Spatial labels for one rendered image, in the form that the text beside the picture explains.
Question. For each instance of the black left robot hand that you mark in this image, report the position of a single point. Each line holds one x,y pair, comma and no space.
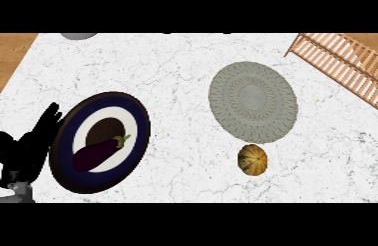
29,146

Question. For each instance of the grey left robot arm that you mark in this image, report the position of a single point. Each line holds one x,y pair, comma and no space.
15,193

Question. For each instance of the yellow striped lemon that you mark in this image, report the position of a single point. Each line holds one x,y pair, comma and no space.
252,159

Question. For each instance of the grey round woven placemat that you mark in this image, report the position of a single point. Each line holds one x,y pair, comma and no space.
252,102

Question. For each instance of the wooden slatted tiered shelf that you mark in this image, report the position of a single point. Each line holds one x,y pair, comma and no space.
339,61

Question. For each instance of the purple eggplant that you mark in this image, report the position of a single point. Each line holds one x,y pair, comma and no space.
96,152

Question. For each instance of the dark blue round plate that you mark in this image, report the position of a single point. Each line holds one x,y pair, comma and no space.
103,179

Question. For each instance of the grey round object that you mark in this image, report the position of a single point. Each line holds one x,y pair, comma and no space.
77,36

